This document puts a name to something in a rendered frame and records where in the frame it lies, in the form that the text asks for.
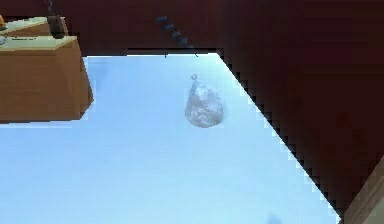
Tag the beige door frame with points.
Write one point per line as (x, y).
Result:
(366, 200)

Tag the clear tied plastic bag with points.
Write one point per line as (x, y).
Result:
(204, 105)

